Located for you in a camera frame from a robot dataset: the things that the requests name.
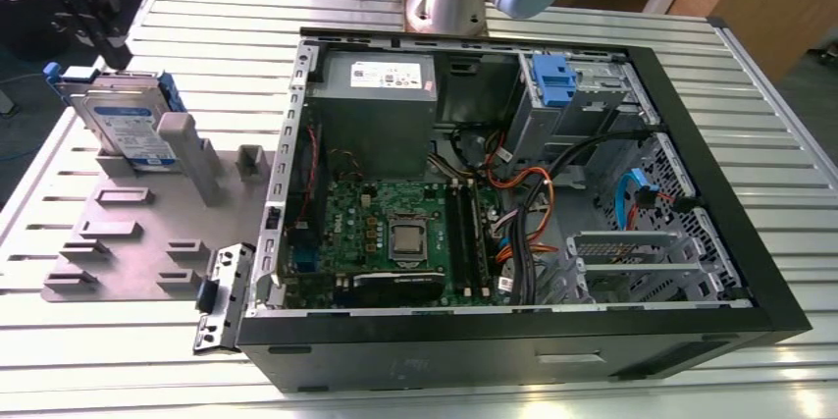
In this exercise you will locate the black RAM stick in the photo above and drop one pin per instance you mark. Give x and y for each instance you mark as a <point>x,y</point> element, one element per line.
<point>479,237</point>

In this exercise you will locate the hard disk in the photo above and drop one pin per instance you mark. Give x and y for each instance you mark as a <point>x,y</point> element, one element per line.
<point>124,129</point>

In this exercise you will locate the hinged metal slot bracket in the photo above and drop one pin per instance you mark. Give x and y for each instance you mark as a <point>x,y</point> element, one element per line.
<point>226,301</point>

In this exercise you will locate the blue drive latch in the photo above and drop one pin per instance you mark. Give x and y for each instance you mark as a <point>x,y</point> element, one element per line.
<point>553,80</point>

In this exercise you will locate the grey power supply unit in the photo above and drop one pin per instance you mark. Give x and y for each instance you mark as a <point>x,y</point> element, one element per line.
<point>372,134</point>

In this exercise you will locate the grey metal disk bay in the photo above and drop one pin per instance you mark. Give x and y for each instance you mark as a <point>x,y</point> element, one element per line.
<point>642,267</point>

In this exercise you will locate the black open PC case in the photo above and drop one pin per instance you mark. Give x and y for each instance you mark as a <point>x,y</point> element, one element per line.
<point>458,355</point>

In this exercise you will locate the green motherboard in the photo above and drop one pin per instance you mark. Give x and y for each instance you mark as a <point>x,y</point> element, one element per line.
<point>354,203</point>

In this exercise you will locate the black graphics card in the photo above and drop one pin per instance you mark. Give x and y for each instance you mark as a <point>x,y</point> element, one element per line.
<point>399,285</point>

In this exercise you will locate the grey metal drive cage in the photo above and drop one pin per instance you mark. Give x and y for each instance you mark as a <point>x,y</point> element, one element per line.
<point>543,129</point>

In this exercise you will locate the silver CPU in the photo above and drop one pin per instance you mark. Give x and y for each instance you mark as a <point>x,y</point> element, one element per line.
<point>408,240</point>

